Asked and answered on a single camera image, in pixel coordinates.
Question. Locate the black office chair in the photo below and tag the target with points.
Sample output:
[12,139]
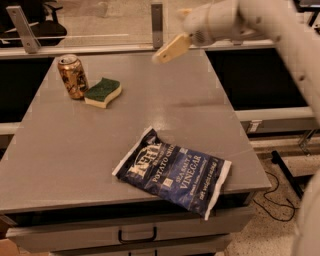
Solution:
[41,16]

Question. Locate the left metal rail bracket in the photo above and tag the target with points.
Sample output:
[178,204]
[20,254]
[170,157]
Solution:
[29,41]

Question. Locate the green and yellow sponge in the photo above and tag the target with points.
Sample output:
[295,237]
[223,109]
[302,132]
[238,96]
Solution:
[101,94]

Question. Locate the orange soda can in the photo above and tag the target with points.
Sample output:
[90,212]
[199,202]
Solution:
[73,75]

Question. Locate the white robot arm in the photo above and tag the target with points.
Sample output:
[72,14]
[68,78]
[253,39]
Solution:
[296,44]

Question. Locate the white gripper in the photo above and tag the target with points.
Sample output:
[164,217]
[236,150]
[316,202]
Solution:
[197,24]

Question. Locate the glass barrier panel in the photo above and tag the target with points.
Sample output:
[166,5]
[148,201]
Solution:
[117,22]

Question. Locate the grey drawer with black handle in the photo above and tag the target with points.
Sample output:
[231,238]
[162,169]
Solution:
[131,230]

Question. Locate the metal rail bracket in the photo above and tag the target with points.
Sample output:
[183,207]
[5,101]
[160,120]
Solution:
[157,24]
[29,41]

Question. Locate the black stand base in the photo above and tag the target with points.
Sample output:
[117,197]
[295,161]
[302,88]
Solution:
[298,183]

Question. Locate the middle metal rail bracket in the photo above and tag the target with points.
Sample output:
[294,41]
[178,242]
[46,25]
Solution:
[157,24]

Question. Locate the blue potato chip bag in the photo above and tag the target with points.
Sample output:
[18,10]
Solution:
[184,177]

